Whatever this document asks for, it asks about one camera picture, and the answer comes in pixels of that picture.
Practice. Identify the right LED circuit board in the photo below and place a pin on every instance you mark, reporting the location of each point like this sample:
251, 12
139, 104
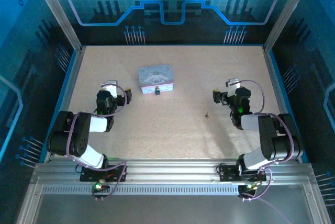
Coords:
248, 187

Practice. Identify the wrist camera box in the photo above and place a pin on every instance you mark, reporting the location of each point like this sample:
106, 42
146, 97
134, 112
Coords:
232, 86
111, 87

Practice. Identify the left LED circuit board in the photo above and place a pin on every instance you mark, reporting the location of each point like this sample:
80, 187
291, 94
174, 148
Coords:
99, 186

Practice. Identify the clear zip pouch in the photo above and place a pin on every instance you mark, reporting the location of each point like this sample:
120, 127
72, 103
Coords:
155, 76

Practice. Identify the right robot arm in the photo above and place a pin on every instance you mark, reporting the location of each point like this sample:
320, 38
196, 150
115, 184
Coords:
269, 140

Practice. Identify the grey metal panel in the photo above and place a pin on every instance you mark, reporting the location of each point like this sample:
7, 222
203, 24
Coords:
170, 211

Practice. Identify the aluminium front rail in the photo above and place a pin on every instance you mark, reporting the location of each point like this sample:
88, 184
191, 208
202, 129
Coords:
170, 169

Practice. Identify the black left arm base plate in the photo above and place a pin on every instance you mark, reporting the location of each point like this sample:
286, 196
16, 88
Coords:
89, 175

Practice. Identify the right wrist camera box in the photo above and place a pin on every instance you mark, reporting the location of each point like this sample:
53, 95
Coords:
232, 86

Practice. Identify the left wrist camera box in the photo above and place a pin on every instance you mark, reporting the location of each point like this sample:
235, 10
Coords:
111, 87

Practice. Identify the led circuit board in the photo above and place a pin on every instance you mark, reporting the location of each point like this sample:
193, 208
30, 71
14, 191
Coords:
99, 186
248, 187

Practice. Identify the aluminium frame post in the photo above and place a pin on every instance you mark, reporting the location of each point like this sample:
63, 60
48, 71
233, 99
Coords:
284, 12
58, 12

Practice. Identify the small blue padlock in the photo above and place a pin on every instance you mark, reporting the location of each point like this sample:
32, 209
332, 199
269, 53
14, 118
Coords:
157, 91

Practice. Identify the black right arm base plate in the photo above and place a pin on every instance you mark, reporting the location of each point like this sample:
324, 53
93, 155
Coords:
229, 174

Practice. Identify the aluminium side rail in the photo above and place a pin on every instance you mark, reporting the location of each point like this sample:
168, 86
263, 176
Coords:
276, 82
65, 103

